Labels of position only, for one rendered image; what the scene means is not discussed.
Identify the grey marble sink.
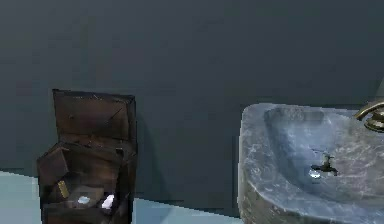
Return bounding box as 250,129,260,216
237,102,384,224

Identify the dark sink drain plug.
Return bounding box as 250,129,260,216
307,153,339,180

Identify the brass sink faucet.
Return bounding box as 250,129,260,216
353,100,384,134

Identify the dark brown open box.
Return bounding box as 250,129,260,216
36,88,139,224

